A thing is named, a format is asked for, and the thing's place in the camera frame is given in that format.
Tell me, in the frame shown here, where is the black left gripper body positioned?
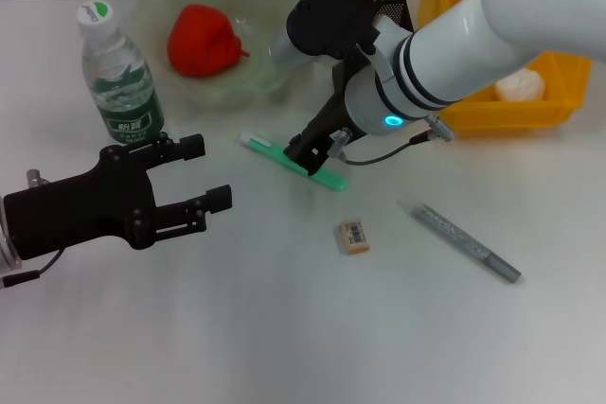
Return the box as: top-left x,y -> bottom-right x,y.
2,144 -> 160,261

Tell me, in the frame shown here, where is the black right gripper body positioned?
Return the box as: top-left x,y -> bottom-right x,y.
300,94 -> 362,162

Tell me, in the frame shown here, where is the green toothbrush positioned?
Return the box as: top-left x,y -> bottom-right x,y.
240,131 -> 349,193

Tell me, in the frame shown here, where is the clear green-label water bottle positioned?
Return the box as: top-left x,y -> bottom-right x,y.
75,0 -> 167,146

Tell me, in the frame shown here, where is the white paper ball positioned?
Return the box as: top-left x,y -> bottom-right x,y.
494,67 -> 546,101

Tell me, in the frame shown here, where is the beige eraser with barcode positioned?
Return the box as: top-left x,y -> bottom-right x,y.
338,218 -> 372,256

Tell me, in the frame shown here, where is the black mesh pen holder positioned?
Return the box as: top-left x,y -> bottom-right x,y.
330,0 -> 419,102

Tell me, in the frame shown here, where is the green glass fruit bowl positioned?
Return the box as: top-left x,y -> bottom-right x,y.
130,0 -> 316,111

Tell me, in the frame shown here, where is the grey pen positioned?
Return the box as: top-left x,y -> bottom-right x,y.
411,202 -> 523,285

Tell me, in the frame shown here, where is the yellow plastic bin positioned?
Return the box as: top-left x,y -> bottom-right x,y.
419,0 -> 593,135

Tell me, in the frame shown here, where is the right gripper cable with plugs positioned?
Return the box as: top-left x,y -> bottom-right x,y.
329,127 -> 458,167

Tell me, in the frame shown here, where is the gripper cable with plugs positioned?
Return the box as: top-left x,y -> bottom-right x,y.
329,127 -> 458,167
0,167 -> 65,290

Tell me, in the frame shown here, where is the left gripper cable with plugs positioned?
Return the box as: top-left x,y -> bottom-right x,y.
0,167 -> 65,290

